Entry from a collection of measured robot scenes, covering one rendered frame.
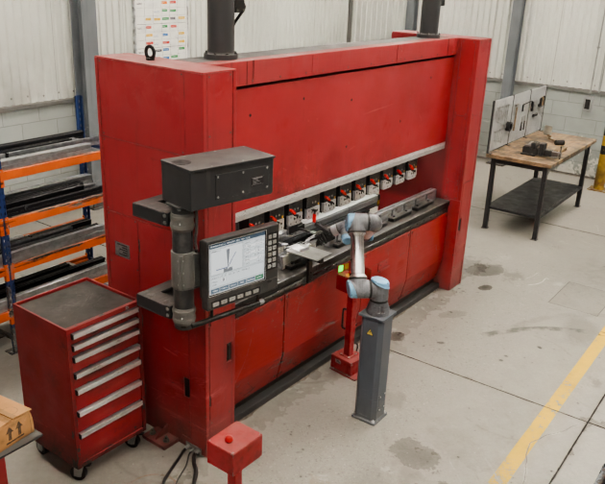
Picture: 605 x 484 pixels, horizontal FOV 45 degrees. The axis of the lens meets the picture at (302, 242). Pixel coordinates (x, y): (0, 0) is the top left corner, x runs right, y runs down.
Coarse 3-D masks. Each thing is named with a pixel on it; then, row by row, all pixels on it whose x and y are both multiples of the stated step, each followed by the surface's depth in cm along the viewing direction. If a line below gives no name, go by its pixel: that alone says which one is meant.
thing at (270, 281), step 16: (272, 224) 361; (208, 240) 337; (224, 240) 341; (272, 240) 363; (208, 256) 337; (272, 256) 366; (208, 272) 340; (272, 272) 370; (208, 288) 343; (240, 288) 358; (256, 288) 365; (272, 288) 373; (208, 304) 346; (224, 304) 353
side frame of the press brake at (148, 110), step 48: (144, 96) 388; (192, 96) 365; (144, 144) 398; (192, 144) 374; (144, 192) 409; (144, 240) 420; (144, 288) 432; (144, 336) 445; (192, 336) 416; (144, 384) 459; (192, 384) 428; (192, 432) 440
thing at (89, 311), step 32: (64, 288) 426; (96, 288) 427; (32, 320) 393; (64, 320) 389; (96, 320) 389; (128, 320) 410; (32, 352) 402; (64, 352) 381; (96, 352) 393; (128, 352) 412; (32, 384) 412; (64, 384) 389; (96, 384) 399; (128, 384) 421; (32, 416) 422; (64, 416) 399; (96, 416) 407; (128, 416) 428; (64, 448) 408; (96, 448) 414
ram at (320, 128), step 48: (240, 96) 414; (288, 96) 449; (336, 96) 491; (384, 96) 542; (432, 96) 604; (240, 144) 424; (288, 144) 461; (336, 144) 506; (384, 144) 559; (432, 144) 626; (288, 192) 474
